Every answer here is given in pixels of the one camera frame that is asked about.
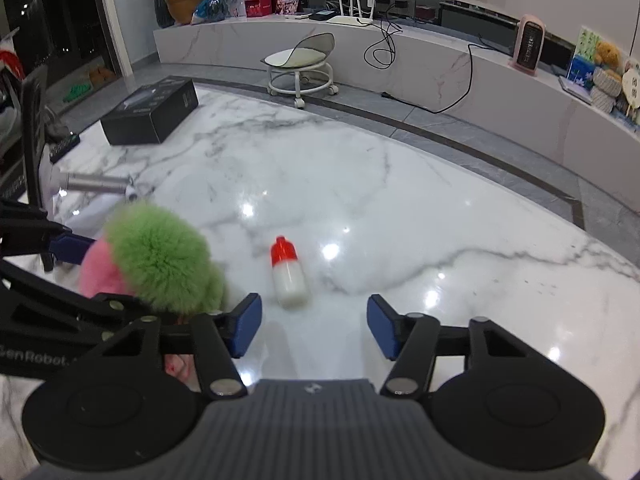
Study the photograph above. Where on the dark ceramic vase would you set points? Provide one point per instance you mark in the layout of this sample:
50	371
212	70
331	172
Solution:
164	10

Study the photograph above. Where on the black power strip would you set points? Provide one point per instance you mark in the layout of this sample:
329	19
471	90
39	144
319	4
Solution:
65	147

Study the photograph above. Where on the brown slippers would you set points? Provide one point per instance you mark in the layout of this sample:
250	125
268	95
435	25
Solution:
102	76

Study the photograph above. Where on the red gift box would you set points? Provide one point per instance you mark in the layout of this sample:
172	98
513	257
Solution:
258	7

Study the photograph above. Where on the silver metal cylinder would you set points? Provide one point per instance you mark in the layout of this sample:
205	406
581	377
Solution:
95	182

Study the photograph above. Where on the round white hand fan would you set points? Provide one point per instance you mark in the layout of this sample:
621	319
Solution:
632	85

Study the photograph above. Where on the pink picture card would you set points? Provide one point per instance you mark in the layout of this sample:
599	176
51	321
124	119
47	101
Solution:
287	6

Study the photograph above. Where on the grey knitted pot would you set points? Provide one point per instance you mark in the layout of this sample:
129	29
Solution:
606	89

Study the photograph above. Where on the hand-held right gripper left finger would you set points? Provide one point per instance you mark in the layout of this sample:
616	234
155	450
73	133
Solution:
247	322

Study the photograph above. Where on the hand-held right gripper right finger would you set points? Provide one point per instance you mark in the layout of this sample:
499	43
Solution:
382	325

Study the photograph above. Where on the red white small bottle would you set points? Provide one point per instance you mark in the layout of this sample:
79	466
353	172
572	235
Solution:
289	275

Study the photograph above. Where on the white rolling stool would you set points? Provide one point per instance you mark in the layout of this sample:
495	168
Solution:
300	70

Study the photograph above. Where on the blue glass vase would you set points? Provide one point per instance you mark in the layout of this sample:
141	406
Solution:
209	9

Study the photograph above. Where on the brown teddy bear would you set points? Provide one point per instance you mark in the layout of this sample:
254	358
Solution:
608	55

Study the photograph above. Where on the white wifi router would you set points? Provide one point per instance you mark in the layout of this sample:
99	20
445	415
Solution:
352	10

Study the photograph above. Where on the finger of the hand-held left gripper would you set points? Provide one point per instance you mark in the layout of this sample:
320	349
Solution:
72	249
60	292

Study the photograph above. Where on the golden round vase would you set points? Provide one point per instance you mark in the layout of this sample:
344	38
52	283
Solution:
186	1

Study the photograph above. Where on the large black cardboard box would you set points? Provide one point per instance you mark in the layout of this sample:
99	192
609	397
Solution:
150	110

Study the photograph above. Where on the green pink fluffy pompom toy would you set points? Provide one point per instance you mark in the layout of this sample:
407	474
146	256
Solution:
160	255

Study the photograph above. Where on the pink space heater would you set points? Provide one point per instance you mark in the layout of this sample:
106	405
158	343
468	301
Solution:
527	45

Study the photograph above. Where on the black chair frame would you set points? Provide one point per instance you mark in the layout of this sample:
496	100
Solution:
34	160

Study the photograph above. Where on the green sandals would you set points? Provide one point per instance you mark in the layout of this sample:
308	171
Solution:
77	94

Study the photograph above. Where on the green picture card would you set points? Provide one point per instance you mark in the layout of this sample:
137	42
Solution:
587	42

